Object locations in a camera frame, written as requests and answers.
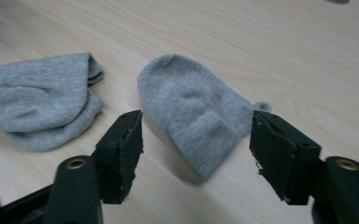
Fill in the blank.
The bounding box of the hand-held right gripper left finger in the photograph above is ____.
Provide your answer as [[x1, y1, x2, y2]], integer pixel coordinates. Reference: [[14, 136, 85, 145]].
[[90, 109, 145, 205]]

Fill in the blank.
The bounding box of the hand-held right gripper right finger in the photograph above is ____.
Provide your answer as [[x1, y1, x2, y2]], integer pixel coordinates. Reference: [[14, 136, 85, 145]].
[[249, 109, 323, 206]]

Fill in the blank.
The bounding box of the grey sock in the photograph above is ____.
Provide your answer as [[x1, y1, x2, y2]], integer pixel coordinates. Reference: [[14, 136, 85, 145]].
[[136, 53, 272, 182], [0, 51, 105, 152]]

